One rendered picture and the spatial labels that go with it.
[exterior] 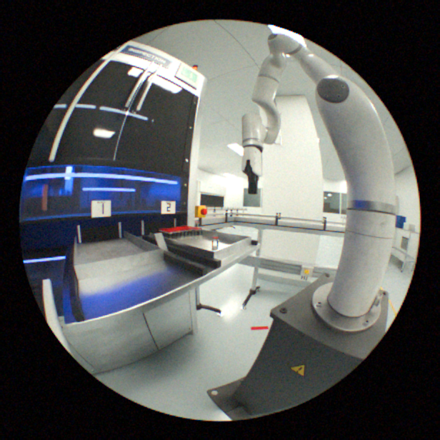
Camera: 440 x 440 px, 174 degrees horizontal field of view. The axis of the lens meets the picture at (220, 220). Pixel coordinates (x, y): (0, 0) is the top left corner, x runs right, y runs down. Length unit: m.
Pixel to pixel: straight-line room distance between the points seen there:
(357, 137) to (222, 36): 1.89
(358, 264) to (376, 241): 0.05
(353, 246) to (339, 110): 0.20
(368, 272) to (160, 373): 1.13
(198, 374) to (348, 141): 1.21
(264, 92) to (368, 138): 0.45
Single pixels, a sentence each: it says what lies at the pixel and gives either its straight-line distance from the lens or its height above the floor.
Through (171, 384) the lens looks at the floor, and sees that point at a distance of 1.09.
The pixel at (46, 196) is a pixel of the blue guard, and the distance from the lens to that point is 0.62.
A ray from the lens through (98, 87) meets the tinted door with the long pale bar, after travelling 0.81.
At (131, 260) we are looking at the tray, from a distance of 0.37.
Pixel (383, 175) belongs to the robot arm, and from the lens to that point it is 0.25.
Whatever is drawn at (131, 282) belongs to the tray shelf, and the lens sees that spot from 0.32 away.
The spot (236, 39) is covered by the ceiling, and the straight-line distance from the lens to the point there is 2.03.
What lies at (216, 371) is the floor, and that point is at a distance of 1.12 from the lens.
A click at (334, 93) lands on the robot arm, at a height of 1.21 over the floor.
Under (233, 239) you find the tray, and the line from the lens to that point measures 0.65.
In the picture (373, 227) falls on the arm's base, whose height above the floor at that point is 1.02.
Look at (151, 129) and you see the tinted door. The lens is 0.76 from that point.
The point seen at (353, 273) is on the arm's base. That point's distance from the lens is 0.26.
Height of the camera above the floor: 1.03
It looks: 5 degrees down
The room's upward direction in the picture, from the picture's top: 2 degrees clockwise
